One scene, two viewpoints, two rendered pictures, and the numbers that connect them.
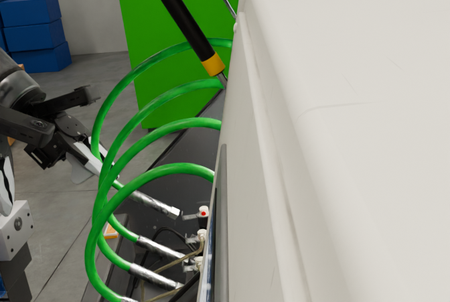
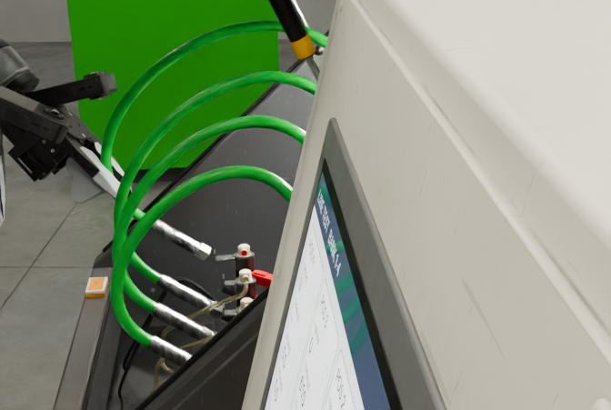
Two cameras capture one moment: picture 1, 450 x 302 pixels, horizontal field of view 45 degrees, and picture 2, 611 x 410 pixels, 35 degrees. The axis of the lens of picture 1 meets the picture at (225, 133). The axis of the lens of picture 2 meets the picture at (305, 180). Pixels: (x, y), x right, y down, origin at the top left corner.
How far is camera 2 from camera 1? 0.35 m
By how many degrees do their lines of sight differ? 6
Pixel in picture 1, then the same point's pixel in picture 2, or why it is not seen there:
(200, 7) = not seen: outside the picture
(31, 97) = (24, 83)
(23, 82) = (13, 63)
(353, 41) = (469, 18)
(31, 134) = (46, 125)
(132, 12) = not seen: outside the picture
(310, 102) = (447, 46)
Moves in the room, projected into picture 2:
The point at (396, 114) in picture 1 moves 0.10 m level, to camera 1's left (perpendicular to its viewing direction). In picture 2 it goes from (495, 53) to (302, 62)
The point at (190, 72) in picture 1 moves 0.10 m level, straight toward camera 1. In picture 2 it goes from (173, 83) to (174, 88)
